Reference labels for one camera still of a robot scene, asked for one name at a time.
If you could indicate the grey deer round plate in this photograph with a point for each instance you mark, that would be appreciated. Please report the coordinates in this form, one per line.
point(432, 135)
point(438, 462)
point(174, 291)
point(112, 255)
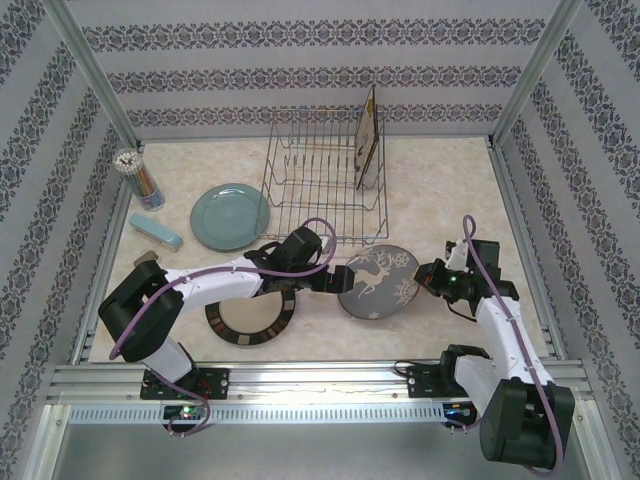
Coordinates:
point(385, 300)

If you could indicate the teal round plate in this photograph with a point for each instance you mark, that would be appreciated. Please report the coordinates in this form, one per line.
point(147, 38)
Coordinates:
point(227, 217)

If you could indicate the black rimmed round plate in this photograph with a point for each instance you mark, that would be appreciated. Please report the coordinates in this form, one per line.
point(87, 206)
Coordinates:
point(250, 340)

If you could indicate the square floral plate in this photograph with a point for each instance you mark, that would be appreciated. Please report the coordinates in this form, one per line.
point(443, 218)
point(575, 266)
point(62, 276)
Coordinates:
point(366, 140)

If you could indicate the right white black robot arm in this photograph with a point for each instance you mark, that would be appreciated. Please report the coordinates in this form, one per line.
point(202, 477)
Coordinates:
point(510, 425)

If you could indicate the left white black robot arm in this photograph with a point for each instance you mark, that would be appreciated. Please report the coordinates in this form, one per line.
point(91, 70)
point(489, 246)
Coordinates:
point(215, 287)

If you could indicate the small circuit board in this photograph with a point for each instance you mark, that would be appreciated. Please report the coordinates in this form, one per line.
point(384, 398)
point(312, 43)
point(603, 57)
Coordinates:
point(457, 411)
point(185, 412)

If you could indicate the teal stapler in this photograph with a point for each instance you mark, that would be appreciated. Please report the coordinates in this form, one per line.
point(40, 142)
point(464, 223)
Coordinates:
point(155, 231)

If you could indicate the clear tube of pencils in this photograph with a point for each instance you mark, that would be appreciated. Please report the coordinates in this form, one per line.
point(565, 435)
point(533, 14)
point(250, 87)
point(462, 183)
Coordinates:
point(145, 187)

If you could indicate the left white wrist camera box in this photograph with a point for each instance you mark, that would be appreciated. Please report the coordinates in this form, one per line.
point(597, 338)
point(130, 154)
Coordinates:
point(326, 244)

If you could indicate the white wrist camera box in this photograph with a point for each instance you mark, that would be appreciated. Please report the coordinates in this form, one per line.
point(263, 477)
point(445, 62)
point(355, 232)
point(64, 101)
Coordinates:
point(457, 257)
point(326, 244)

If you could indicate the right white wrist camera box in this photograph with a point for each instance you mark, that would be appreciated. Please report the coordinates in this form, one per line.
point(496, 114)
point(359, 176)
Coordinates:
point(457, 257)

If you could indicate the aluminium side rail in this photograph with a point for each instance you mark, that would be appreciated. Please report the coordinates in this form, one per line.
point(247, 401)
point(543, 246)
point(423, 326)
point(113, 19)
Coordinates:
point(118, 220)
point(510, 200)

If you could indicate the long aluminium mounting rail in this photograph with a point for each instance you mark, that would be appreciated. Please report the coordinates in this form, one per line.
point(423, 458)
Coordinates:
point(320, 380)

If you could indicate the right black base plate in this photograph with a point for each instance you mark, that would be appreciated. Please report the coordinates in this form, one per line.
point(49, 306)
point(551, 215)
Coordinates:
point(425, 382)

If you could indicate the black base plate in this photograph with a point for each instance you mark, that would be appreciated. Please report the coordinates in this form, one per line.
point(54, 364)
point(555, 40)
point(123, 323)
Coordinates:
point(215, 382)
point(425, 382)

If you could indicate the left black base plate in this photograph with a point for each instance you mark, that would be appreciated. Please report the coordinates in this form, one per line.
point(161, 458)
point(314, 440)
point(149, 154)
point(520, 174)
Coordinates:
point(215, 382)

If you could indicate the aluminium frame post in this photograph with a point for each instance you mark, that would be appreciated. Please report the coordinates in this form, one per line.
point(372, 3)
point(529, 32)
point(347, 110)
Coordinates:
point(95, 70)
point(537, 70)

